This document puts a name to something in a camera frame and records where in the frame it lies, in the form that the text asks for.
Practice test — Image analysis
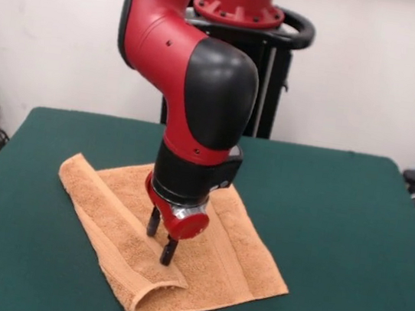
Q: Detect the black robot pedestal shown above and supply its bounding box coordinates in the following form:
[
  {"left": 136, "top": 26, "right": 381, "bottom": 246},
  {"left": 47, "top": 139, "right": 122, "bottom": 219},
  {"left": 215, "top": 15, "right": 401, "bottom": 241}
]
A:
[{"left": 157, "top": 0, "right": 320, "bottom": 145}]

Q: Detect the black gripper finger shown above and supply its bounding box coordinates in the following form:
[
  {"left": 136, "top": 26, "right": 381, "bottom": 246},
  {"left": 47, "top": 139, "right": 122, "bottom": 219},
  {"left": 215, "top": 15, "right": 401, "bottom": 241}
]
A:
[
  {"left": 158, "top": 234, "right": 181, "bottom": 268},
  {"left": 144, "top": 205, "right": 165, "bottom": 239}
]

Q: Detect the tan terry towel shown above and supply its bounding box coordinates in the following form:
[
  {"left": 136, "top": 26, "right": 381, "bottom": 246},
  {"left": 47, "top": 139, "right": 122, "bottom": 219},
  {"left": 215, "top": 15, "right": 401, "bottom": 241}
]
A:
[{"left": 40, "top": 149, "right": 304, "bottom": 311}]

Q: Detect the dark green table cloth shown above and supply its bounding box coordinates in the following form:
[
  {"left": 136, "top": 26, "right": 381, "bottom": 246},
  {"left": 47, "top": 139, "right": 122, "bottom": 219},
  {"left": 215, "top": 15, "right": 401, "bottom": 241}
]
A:
[{"left": 0, "top": 101, "right": 415, "bottom": 311}]

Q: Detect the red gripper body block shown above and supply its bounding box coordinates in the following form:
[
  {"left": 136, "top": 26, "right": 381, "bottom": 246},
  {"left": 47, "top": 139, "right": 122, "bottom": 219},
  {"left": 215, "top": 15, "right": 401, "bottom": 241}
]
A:
[{"left": 137, "top": 172, "right": 215, "bottom": 245}]

